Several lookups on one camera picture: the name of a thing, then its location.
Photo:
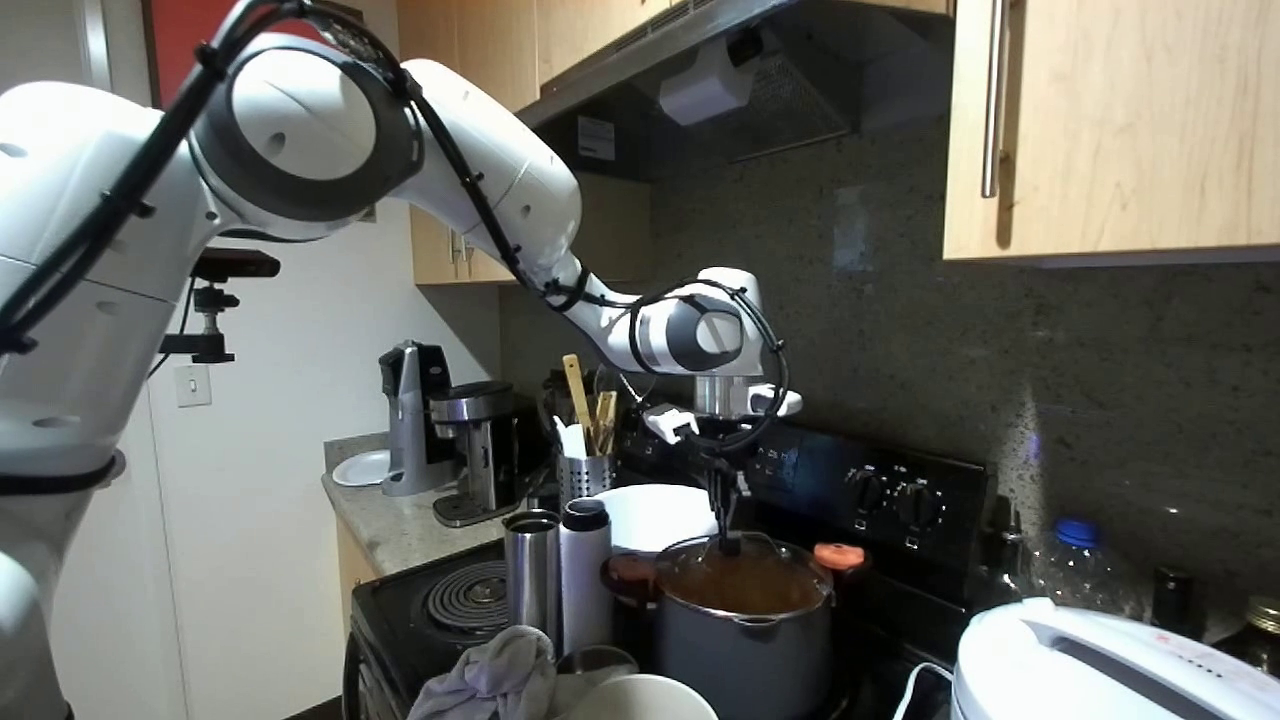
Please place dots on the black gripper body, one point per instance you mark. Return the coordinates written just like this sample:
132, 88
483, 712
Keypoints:
731, 461

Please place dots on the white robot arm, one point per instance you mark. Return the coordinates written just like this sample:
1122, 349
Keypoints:
81, 266

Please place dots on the white round plate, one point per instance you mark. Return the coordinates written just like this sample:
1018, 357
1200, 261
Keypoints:
653, 516

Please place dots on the wooden spoon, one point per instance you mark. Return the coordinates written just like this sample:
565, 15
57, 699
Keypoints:
606, 417

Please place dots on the mesh utensil holder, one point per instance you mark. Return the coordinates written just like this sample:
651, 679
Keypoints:
587, 480

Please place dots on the white utensil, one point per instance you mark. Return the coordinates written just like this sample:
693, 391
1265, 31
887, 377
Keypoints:
565, 437

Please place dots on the wooden spatula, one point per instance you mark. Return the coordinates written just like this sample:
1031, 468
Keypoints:
579, 391

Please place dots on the white ceramic bowl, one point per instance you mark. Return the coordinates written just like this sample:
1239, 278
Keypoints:
653, 701

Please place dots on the stainless steel tumbler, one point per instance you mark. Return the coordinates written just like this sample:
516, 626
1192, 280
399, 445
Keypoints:
531, 572

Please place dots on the steel drip coffee machine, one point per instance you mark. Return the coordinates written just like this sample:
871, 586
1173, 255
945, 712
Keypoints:
483, 445

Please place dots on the electric coil burner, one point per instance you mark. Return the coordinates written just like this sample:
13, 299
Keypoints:
462, 600

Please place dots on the white crumpled cloth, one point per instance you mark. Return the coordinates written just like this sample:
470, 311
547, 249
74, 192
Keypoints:
484, 682

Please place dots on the black steel coffee maker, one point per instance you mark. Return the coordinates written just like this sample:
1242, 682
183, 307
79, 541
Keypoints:
418, 414

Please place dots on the black electric stove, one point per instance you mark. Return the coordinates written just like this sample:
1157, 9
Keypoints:
403, 646

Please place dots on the clear bottle with blue cap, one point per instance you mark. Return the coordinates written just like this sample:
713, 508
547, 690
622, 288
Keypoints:
1076, 572

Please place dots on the white kitchen appliance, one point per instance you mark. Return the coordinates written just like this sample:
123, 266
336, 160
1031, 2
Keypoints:
1067, 667

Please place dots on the white saucer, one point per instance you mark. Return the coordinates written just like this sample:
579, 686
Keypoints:
361, 468

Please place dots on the range hood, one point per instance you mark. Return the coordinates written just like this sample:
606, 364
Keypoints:
784, 92

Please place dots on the white hood lamp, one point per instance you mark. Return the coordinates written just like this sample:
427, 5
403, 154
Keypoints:
704, 81

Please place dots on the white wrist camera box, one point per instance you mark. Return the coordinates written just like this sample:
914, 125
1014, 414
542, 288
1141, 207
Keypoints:
675, 427

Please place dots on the light wooden wall cabinet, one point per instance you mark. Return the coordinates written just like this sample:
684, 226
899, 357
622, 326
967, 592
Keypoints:
1144, 121
462, 40

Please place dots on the white wall switch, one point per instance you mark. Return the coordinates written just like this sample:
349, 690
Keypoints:
199, 385

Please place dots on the black camera on mount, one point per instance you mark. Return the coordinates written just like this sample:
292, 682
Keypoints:
212, 301

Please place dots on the red wall poster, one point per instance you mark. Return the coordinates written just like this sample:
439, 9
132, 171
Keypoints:
169, 40

